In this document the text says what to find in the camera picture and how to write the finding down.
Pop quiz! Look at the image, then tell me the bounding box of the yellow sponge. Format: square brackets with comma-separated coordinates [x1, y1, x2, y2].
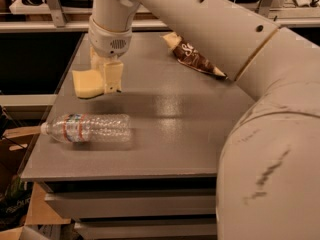
[72, 69, 104, 99]

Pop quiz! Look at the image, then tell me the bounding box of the brown snack chip bag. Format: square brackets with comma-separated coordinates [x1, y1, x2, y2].
[163, 32, 227, 80]

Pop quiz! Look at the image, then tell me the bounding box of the grey drawer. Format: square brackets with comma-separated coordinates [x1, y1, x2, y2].
[45, 189, 215, 219]
[75, 218, 217, 240]

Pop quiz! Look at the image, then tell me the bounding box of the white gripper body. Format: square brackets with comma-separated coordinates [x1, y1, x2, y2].
[88, 18, 132, 58]

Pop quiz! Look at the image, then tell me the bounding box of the clear plastic water bottle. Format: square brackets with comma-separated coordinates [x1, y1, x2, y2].
[40, 114, 131, 143]

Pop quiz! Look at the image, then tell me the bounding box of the lower grey drawer front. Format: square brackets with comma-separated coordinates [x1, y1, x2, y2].
[75, 218, 217, 240]

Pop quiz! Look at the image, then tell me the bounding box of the brown cardboard box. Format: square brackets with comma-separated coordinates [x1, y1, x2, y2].
[0, 126, 71, 240]

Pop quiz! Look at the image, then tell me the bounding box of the grey drawer cabinet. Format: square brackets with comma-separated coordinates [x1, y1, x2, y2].
[22, 32, 253, 240]

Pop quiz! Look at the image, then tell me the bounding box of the metal shelf rail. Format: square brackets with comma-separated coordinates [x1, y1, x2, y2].
[0, 0, 320, 32]

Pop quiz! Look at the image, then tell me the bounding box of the upper grey drawer front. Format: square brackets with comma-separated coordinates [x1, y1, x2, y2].
[45, 189, 215, 219]

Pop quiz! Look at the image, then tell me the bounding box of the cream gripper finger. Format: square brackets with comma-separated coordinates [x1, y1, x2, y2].
[102, 60, 124, 94]
[90, 47, 106, 70]

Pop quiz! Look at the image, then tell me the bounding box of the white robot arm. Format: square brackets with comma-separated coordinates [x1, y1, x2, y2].
[89, 0, 320, 240]

